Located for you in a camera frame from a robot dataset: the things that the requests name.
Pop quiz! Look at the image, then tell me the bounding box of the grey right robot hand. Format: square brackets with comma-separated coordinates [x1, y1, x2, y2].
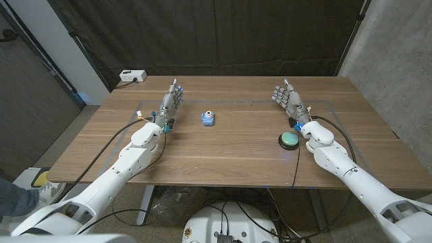
[271, 78, 311, 126]

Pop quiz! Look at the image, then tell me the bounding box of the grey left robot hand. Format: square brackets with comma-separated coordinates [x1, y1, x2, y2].
[154, 78, 185, 128]

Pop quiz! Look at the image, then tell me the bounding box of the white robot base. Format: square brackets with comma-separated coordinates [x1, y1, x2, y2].
[182, 201, 280, 243]

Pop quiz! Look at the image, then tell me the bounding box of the green push button, black base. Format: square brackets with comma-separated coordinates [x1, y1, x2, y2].
[277, 131, 300, 151]

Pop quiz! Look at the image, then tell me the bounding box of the small blue toy robot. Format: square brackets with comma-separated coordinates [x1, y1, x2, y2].
[201, 111, 215, 127]

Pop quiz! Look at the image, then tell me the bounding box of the white power strip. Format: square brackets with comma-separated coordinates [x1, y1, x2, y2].
[119, 70, 148, 83]

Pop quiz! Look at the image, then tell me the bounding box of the black fabric backdrop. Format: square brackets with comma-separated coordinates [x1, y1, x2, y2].
[47, 0, 372, 92]

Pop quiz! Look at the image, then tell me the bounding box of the black backdrop stand pole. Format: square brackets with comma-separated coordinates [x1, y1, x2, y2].
[333, 0, 372, 77]
[47, 0, 113, 92]

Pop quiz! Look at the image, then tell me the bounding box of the clear plastic bag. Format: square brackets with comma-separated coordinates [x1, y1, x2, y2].
[150, 186, 200, 225]

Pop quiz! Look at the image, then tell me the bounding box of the white table leg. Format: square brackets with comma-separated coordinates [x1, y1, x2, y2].
[136, 184, 155, 226]

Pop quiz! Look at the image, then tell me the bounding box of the yellow black floor object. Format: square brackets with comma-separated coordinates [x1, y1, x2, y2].
[30, 167, 52, 188]

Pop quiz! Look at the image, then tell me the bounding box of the blue jeans leg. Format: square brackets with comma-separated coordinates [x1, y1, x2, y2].
[0, 178, 41, 217]

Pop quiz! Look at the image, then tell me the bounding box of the black power strip cable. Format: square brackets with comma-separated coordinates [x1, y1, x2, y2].
[114, 78, 138, 90]

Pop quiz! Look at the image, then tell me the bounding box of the thin black left wrist cable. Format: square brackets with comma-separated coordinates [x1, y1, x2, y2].
[130, 133, 167, 180]

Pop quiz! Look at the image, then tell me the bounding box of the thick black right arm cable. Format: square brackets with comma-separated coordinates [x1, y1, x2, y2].
[310, 115, 357, 163]

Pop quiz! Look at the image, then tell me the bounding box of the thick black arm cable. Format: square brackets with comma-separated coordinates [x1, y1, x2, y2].
[65, 117, 153, 196]
[310, 115, 357, 163]

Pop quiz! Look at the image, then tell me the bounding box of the thin black button cable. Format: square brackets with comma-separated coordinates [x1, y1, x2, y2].
[292, 147, 301, 189]

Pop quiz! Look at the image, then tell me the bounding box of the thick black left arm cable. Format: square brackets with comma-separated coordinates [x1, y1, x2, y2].
[65, 117, 153, 196]

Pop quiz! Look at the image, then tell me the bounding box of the black door handle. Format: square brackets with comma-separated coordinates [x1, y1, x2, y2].
[0, 28, 20, 43]

